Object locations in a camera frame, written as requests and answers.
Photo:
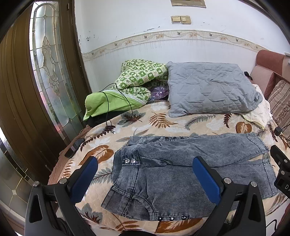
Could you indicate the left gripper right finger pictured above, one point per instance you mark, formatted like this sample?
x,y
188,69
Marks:
x,y
239,209

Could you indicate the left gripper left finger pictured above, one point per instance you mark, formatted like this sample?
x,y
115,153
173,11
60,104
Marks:
x,y
51,208

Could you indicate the grey denim pants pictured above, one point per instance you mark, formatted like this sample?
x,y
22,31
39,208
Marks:
x,y
153,178

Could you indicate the black charger adapter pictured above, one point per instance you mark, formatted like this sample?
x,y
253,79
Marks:
x,y
278,131

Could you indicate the black phone on bed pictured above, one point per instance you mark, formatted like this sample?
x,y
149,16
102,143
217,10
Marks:
x,y
73,149

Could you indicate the white cream pillow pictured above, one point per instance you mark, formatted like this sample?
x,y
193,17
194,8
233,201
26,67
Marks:
x,y
261,116

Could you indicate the striped beige cushion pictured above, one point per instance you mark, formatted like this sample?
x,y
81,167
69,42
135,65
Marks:
x,y
279,104

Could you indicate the leaf print bed blanket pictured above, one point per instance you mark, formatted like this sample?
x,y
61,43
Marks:
x,y
104,140

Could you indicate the pink red headboard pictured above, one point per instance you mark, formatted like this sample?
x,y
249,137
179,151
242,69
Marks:
x,y
270,68

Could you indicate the grey quilted pillow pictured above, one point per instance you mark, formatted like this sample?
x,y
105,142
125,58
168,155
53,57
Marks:
x,y
209,88

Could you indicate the brown wooden glass door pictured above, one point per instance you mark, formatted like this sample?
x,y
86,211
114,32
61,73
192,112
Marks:
x,y
43,83

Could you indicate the purple plastic bag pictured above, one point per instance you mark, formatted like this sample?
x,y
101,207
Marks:
x,y
160,92

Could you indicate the green patterned quilt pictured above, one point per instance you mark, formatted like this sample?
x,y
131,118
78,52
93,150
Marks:
x,y
131,90

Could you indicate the beige wall switch plate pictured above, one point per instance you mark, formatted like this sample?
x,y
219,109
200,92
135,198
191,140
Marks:
x,y
185,20

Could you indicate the framed wall picture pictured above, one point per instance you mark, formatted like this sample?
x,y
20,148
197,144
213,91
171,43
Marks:
x,y
191,3

